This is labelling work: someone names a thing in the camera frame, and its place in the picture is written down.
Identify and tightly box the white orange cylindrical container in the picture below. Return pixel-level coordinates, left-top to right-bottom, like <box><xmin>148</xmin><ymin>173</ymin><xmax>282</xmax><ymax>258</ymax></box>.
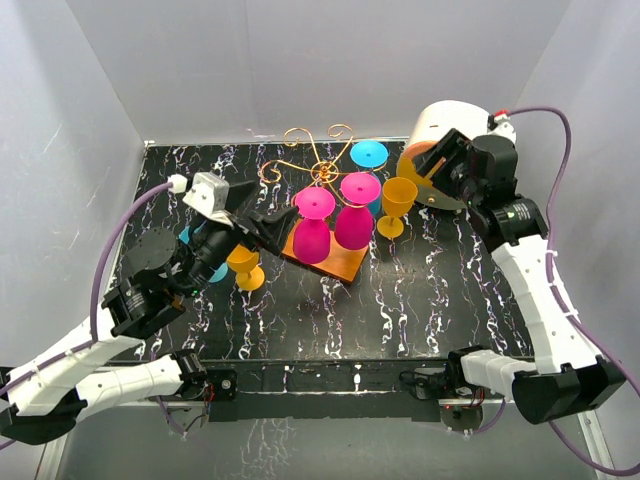
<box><xmin>398</xmin><ymin>99</ymin><xmax>494</xmax><ymax>211</ymax></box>

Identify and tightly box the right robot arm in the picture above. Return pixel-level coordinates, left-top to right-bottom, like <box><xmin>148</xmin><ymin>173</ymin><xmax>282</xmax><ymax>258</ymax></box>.
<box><xmin>413</xmin><ymin>129</ymin><xmax>625</xmax><ymax>424</ymax></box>

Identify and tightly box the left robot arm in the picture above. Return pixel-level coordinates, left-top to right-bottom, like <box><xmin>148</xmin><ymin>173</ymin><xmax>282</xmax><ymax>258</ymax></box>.
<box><xmin>1</xmin><ymin>173</ymin><xmax>299</xmax><ymax>445</ymax></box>

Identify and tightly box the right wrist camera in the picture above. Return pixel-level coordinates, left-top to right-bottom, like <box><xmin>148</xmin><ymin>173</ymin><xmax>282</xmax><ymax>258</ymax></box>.
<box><xmin>487</xmin><ymin>110</ymin><xmax>517</xmax><ymax>143</ymax></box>

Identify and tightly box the gold wire wine glass rack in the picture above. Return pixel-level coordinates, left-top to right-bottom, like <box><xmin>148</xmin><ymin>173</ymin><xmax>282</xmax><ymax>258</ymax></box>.
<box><xmin>259</xmin><ymin>124</ymin><xmax>389</xmax><ymax>285</ymax></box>

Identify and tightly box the blue wine glass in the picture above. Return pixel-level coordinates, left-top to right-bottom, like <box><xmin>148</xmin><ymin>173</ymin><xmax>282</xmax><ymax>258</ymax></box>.
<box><xmin>349</xmin><ymin>140</ymin><xmax>389</xmax><ymax>181</ymax></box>
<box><xmin>179</xmin><ymin>226</ymin><xmax>229</xmax><ymax>284</ymax></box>

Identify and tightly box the orange wine glass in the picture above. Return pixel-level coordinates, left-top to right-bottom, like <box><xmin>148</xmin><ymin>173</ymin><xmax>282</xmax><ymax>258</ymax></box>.
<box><xmin>377</xmin><ymin>177</ymin><xmax>418</xmax><ymax>240</ymax></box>
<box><xmin>227</xmin><ymin>245</ymin><xmax>265</xmax><ymax>291</ymax></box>

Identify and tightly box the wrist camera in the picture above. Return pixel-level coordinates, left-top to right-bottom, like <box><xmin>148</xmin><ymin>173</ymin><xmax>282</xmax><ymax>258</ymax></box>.
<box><xmin>487</xmin><ymin>110</ymin><xmax>517</xmax><ymax>143</ymax></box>
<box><xmin>167</xmin><ymin>172</ymin><xmax>232</xmax><ymax>226</ymax></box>

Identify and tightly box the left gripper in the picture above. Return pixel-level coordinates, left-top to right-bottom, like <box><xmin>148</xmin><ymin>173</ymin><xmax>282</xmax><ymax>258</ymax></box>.
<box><xmin>179</xmin><ymin>181</ymin><xmax>299</xmax><ymax>298</ymax></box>

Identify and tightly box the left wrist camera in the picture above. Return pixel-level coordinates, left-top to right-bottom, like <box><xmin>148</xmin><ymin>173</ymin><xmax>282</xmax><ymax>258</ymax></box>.
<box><xmin>167</xmin><ymin>172</ymin><xmax>232</xmax><ymax>226</ymax></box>

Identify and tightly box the magenta wine glass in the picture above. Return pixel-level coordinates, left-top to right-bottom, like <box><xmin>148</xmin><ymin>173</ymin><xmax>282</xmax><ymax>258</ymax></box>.
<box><xmin>334</xmin><ymin>172</ymin><xmax>381</xmax><ymax>250</ymax></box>
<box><xmin>293</xmin><ymin>187</ymin><xmax>336</xmax><ymax>265</ymax></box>

